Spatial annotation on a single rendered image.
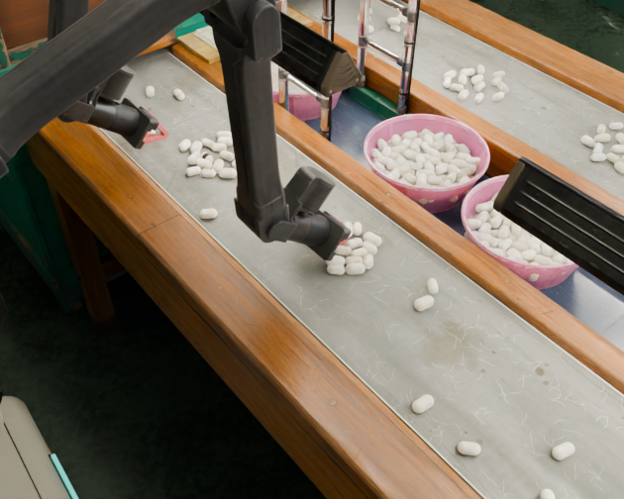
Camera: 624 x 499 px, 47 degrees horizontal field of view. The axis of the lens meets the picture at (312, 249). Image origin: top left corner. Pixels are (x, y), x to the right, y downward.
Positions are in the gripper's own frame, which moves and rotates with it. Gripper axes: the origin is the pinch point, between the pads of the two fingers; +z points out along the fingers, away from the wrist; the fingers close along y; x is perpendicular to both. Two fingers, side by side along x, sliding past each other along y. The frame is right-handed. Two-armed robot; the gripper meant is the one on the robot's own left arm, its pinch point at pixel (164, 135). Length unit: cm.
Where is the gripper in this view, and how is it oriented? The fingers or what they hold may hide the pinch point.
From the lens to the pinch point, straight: 153.8
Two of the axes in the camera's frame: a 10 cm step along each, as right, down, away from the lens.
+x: -5.2, 8.2, 2.3
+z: 5.8, 1.3, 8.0
